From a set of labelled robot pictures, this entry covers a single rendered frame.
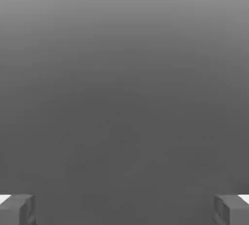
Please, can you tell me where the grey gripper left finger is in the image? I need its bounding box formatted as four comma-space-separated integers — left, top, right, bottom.
0, 194, 36, 225

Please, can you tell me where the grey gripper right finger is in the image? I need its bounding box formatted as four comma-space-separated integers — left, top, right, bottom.
213, 194, 249, 225

